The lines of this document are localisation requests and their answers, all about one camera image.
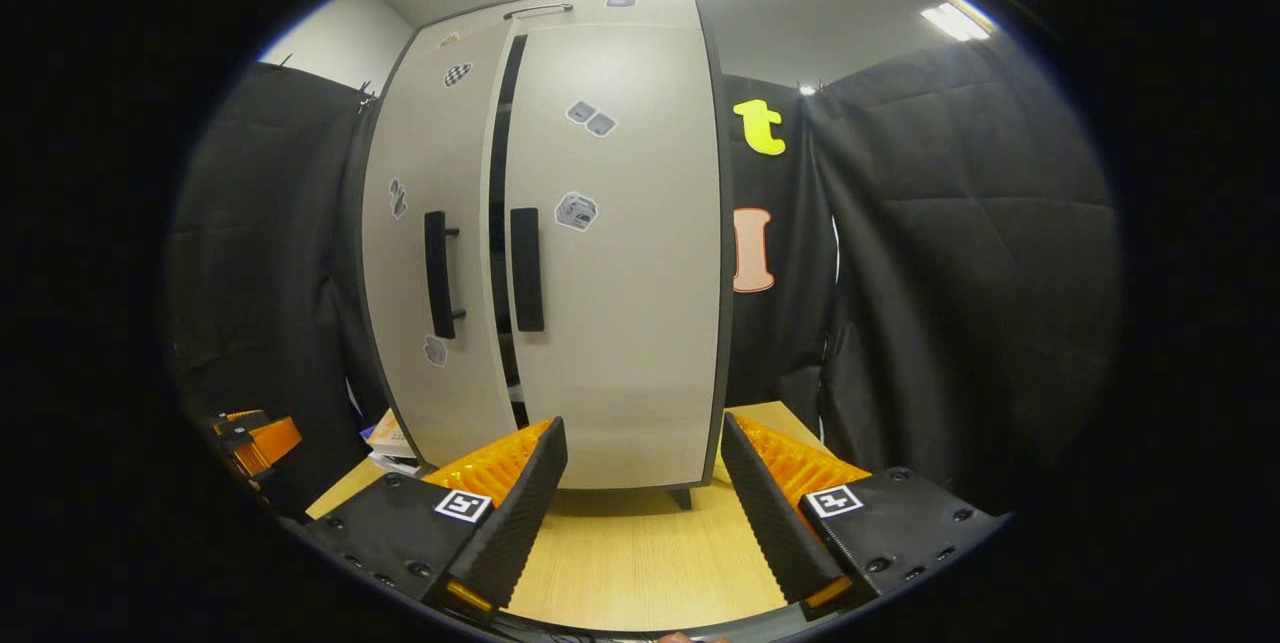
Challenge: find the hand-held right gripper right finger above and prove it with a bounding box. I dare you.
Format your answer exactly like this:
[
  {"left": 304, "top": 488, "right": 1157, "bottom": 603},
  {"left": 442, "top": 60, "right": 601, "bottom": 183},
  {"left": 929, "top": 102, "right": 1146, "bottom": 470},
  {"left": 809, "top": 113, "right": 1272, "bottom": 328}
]
[{"left": 718, "top": 410, "right": 1008, "bottom": 624}]

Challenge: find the small ceiling light panel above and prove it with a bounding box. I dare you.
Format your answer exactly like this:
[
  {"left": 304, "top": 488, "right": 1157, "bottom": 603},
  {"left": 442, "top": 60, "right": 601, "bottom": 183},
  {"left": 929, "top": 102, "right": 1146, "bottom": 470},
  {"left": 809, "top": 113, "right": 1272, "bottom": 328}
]
[{"left": 920, "top": 0, "right": 996, "bottom": 44}]

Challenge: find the grey cabinet drawer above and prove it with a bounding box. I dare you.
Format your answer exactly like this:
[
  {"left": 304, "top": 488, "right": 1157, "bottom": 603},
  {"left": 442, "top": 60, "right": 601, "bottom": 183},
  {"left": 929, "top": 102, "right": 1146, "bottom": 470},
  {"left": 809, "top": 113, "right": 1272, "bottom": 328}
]
[{"left": 405, "top": 0, "right": 701, "bottom": 54}]

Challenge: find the grey shoe cabinet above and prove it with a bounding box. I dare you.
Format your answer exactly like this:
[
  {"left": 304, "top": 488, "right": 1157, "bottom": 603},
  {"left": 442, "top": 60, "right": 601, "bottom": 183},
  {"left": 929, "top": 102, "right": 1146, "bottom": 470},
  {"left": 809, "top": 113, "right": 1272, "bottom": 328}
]
[{"left": 355, "top": 0, "right": 736, "bottom": 512}]

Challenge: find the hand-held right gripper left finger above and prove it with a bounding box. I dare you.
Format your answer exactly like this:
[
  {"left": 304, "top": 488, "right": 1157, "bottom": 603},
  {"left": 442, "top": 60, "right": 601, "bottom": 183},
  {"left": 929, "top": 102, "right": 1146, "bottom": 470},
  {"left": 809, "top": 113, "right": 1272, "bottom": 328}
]
[{"left": 303, "top": 415, "right": 570, "bottom": 624}]

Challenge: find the black door handle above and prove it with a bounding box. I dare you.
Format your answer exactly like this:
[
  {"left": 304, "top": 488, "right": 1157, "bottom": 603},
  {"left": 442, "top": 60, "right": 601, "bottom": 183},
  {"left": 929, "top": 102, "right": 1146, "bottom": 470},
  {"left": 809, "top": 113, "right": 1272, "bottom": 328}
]
[
  {"left": 423, "top": 210, "right": 468, "bottom": 341},
  {"left": 509, "top": 207, "right": 547, "bottom": 334}
]

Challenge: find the black backdrop cloth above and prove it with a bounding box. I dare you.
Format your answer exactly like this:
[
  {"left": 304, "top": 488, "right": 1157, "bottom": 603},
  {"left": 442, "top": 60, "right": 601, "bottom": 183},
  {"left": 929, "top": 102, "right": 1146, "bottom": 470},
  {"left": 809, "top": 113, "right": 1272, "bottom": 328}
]
[{"left": 165, "top": 28, "right": 1126, "bottom": 514}]

